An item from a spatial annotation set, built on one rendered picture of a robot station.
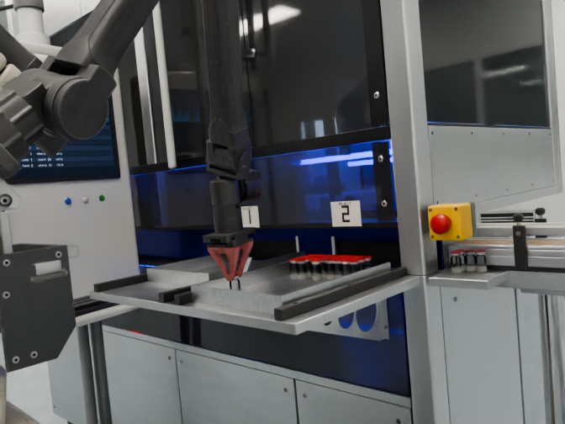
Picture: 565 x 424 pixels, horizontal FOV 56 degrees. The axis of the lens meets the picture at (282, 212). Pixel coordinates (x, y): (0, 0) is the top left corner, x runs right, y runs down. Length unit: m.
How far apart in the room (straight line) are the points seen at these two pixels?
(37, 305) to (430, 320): 0.78
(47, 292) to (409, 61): 0.82
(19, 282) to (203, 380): 1.09
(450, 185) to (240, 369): 0.82
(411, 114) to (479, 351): 0.63
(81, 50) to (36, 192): 0.97
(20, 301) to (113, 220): 1.03
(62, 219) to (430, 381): 1.13
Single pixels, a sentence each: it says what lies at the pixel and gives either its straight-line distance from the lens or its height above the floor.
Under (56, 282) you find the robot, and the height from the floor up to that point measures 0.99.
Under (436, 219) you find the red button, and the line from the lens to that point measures 1.11.
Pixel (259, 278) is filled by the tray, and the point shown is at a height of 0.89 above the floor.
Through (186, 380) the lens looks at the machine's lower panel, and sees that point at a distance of 1.90.
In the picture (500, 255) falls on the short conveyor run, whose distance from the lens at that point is 1.22.
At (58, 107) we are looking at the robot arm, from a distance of 0.71.
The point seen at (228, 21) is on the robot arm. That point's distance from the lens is 0.97.
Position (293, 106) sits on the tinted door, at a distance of 1.38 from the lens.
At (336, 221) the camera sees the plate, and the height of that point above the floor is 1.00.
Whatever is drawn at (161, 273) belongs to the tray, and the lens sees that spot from 1.40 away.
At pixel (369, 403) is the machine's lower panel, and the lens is 1.37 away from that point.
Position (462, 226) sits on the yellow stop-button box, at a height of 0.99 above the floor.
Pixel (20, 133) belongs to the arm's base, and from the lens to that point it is 0.70.
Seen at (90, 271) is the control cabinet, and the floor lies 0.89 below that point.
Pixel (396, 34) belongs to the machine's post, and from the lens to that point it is 1.21.
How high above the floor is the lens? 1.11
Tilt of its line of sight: 3 degrees down
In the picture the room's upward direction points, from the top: 5 degrees counter-clockwise
